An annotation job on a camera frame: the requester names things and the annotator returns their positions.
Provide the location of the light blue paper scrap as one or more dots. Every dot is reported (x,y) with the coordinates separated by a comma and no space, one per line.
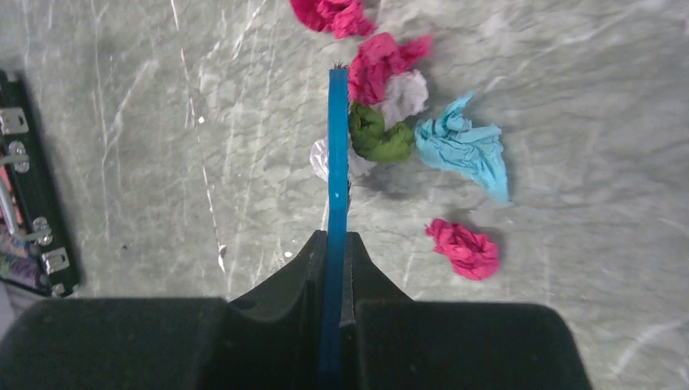
(452,143)

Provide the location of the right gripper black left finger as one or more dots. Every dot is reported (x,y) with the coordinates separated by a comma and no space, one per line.
(266,339)

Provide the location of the white twisted paper scrap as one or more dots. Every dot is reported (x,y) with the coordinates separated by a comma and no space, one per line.
(358,166)

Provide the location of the near magenta paper scrap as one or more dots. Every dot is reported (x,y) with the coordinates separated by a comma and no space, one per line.
(340,18)

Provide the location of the large magenta paper scrap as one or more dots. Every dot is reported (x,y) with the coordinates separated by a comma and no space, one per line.
(379,58)

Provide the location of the blue hand brush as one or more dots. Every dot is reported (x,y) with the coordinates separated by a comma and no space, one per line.
(329,366)

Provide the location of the black poker chip case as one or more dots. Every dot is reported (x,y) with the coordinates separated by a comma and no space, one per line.
(30,203)

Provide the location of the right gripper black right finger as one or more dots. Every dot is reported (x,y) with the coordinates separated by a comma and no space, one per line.
(390,341)

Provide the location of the small green paper scrap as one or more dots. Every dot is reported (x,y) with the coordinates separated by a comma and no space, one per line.
(371,141)

